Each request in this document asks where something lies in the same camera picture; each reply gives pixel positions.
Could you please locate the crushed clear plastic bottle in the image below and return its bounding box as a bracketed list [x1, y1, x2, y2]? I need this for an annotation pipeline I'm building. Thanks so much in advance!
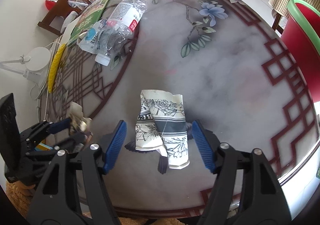
[95, 0, 147, 66]

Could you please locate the red bin with green rim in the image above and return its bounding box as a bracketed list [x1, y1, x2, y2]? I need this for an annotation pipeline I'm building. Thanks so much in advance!
[281, 0, 320, 103]

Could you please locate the dark wooden chair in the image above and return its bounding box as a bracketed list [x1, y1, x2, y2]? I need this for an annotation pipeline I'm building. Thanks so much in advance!
[37, 0, 90, 36]

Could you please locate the white blue medicine box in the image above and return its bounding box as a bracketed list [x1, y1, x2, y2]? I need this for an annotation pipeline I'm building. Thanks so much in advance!
[76, 19, 107, 54]

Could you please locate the green textbook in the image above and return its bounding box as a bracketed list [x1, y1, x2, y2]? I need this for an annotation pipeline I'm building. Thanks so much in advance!
[67, 0, 109, 46]

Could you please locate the brown paper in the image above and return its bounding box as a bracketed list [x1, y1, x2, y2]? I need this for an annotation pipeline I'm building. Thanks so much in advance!
[68, 101, 92, 135]

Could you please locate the yellow plastic corn-shaped stick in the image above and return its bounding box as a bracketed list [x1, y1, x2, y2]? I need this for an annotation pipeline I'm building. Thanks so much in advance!
[48, 44, 66, 93]

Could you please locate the white desk lamp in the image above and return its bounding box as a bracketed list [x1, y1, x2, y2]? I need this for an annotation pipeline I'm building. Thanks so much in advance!
[1, 47, 52, 86]

